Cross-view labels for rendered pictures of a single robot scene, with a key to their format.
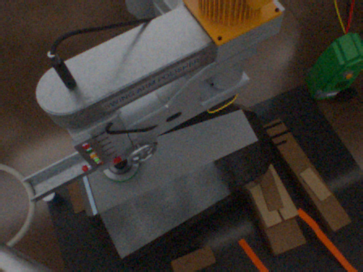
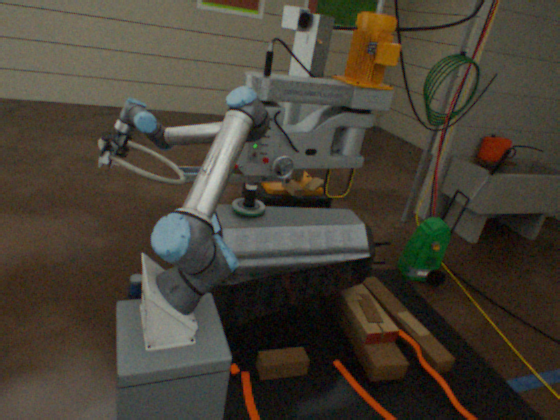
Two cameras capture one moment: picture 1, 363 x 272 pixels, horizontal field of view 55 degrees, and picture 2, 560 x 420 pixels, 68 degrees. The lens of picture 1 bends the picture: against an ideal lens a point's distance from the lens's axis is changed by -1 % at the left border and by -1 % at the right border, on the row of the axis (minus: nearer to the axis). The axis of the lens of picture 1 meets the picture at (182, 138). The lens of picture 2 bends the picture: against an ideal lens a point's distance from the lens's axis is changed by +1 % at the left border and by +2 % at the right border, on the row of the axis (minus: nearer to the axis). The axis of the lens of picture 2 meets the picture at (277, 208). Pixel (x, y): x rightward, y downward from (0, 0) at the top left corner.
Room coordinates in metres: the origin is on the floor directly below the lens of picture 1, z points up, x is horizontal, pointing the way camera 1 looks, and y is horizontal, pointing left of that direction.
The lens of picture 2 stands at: (-1.72, 0.44, 2.01)
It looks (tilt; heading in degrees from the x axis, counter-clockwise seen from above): 25 degrees down; 354
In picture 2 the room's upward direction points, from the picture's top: 10 degrees clockwise
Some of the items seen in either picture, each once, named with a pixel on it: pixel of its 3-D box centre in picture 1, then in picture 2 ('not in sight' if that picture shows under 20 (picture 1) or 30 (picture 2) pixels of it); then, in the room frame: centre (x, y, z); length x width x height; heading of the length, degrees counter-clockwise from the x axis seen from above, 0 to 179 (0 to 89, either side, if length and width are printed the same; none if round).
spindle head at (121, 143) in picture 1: (115, 121); (269, 139); (0.75, 0.29, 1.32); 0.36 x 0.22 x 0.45; 113
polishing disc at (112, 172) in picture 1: (120, 162); (248, 205); (0.72, 0.36, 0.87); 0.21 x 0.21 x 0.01
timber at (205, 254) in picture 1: (193, 261); (282, 362); (0.20, 0.04, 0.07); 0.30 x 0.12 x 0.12; 105
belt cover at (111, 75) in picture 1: (160, 54); (317, 93); (0.85, 0.04, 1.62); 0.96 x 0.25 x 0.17; 113
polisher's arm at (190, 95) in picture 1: (177, 94); (314, 144); (0.86, 0.00, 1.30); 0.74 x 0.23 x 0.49; 113
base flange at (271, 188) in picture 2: not in sight; (287, 180); (1.56, 0.04, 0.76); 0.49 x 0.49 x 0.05; 17
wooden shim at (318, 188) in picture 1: (314, 184); (413, 324); (0.63, -0.94, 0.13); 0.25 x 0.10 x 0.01; 25
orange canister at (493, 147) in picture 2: not in sight; (498, 148); (2.90, -2.50, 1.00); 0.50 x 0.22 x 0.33; 108
